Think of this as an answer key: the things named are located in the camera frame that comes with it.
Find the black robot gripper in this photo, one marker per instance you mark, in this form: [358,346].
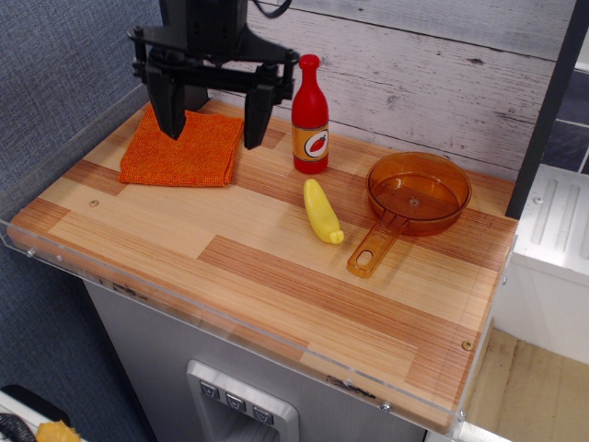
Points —
[209,44]

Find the orange knitted cloth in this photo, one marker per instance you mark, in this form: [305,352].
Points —
[204,155]

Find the red toy sauce bottle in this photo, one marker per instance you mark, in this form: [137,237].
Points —
[310,120]

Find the yellow toy banana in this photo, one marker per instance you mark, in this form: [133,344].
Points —
[320,214]

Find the orange transparent toy pan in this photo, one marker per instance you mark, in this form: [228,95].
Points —
[411,193]

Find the clear acrylic table guard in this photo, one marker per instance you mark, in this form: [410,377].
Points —
[243,260]

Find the silver toy fridge cabinet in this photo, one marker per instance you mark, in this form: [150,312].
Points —
[197,385]

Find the yellow object bottom corner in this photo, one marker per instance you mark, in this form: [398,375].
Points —
[57,432]

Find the white toy sink unit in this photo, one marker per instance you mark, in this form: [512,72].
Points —
[543,296]

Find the black vertical post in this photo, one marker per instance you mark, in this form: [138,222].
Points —
[558,84]

